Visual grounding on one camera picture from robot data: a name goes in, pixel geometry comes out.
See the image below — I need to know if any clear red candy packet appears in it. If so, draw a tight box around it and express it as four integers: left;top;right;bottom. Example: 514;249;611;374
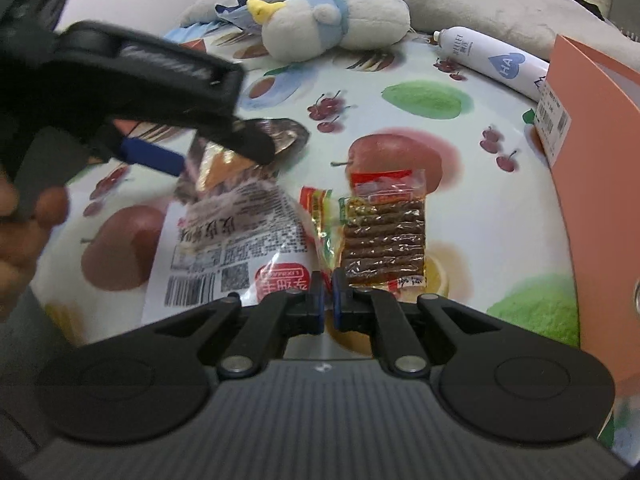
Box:
339;169;428;292

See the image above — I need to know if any pink cardboard box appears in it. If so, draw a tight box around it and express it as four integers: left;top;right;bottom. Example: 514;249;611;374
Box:
532;35;640;401

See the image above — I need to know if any white and blue plush toy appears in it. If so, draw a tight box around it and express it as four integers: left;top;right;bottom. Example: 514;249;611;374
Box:
246;0;412;63

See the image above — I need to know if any dark triangular snack packet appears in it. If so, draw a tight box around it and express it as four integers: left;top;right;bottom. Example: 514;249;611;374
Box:
175;117;312;201

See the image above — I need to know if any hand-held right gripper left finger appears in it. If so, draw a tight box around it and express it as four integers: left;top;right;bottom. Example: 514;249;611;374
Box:
155;270;326;377

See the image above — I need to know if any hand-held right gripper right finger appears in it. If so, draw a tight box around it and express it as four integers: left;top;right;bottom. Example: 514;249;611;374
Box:
332;268;505;377

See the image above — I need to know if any fruit printed bed sheet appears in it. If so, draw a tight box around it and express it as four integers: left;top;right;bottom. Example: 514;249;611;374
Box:
30;30;583;361

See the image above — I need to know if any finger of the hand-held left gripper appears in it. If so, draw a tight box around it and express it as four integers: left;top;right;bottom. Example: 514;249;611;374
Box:
92;124;186;177
199;115;278;166

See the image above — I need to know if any yellow clear snack packet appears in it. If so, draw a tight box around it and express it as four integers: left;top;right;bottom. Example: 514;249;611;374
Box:
299;186;337;286

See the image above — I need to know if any white spray bottle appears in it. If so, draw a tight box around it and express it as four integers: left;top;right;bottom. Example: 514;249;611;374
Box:
432;26;551;98

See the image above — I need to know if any red and white snack packet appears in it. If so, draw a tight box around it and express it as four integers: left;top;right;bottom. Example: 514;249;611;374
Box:
141;180;313;326

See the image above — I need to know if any person's left hand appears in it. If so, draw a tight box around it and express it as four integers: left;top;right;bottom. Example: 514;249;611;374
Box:
0;181;71;312

